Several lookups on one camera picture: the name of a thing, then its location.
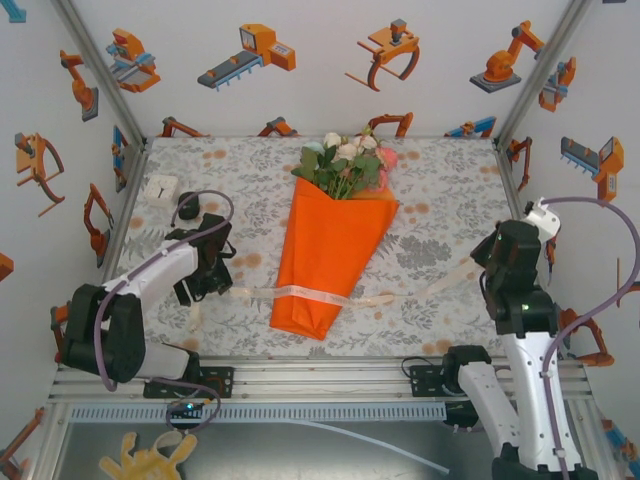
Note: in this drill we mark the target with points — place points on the cream ribbon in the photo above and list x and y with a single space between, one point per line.
310 292

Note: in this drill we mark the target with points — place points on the orange wrapping paper sheet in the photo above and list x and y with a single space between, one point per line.
325 250

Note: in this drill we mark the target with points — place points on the artificial flower bouquet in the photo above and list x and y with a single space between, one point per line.
340 165

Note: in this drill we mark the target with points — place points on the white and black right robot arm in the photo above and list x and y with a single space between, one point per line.
525 380

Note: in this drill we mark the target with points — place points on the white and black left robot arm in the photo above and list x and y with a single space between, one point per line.
150 270

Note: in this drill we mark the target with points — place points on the small black rounded device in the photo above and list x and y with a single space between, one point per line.
190 209

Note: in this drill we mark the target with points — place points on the floral patterned tablecloth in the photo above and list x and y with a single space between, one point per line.
240 175

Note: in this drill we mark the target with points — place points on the white square box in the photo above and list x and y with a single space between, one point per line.
161 190

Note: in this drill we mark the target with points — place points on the black controller with green light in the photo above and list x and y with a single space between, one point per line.
187 407

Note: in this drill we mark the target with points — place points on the yellow cloth cutout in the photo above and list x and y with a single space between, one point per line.
145 462

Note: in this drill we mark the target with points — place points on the thin white strip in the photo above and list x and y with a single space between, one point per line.
380 445

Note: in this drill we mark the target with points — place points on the aluminium side rail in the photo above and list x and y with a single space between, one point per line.
511 190
132 190

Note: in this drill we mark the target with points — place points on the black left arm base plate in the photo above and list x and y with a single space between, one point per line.
220 382

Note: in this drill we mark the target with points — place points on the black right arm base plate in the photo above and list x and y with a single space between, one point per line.
425 382

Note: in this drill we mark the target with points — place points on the aluminium frame rail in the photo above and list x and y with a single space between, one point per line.
325 380

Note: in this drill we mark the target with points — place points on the aluminium corner post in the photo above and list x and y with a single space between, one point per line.
101 70
544 70

